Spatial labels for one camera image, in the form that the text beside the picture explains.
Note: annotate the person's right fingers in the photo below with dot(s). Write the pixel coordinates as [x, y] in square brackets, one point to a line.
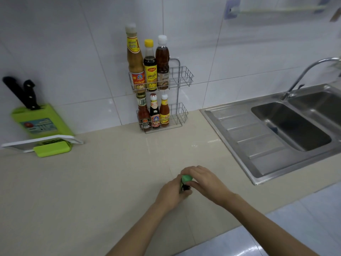
[191, 174]

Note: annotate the tall tan sauce bottle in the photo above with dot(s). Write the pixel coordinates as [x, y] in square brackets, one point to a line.
[135, 61]

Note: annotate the wall towel bar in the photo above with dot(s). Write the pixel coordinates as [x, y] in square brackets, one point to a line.
[274, 9]

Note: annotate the green capped dark sauce bottle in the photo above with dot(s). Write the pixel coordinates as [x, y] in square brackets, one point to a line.
[185, 182]

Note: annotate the stainless steel double sink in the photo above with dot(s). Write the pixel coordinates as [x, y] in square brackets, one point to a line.
[279, 130]

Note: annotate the person's left thumb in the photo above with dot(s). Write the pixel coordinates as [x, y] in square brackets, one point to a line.
[180, 181]

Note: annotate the small dark bottle red cap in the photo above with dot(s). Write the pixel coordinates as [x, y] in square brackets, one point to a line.
[154, 113]

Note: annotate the person's right hand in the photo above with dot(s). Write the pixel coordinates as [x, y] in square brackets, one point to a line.
[206, 183]

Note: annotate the white cutting board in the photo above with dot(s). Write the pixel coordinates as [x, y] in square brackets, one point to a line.
[42, 142]

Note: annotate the person's right forearm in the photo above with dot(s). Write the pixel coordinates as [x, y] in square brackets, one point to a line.
[269, 229]

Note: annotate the person's left forearm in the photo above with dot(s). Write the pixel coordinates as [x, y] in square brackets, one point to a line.
[138, 231]

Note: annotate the green knife block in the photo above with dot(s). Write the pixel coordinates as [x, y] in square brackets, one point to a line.
[42, 125]

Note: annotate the white capped brown sauce bottle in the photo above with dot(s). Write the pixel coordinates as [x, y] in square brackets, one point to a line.
[162, 63]

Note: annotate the green capped dark red bottle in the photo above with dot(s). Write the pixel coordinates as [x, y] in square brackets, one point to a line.
[143, 114]

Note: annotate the person's left hand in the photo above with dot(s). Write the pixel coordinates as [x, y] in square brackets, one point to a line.
[170, 193]

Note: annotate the small orange chili sauce bottle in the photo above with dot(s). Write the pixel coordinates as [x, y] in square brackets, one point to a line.
[164, 113]

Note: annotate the yellow capped dark sauce bottle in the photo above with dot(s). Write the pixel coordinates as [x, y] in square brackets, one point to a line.
[150, 66]

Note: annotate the chrome faucet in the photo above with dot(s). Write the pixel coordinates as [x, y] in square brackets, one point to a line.
[303, 74]

